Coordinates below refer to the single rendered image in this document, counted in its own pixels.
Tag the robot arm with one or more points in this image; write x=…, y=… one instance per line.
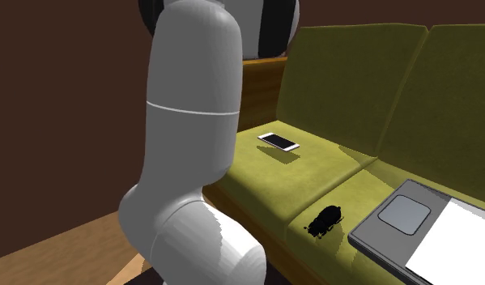
x=191, y=130

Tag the white smartphone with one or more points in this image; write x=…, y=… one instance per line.
x=279, y=141

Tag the black beetle figure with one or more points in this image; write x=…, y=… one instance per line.
x=325, y=221

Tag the olive green sofa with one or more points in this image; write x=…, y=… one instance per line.
x=344, y=87

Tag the grey laptop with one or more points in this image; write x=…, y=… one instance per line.
x=435, y=229

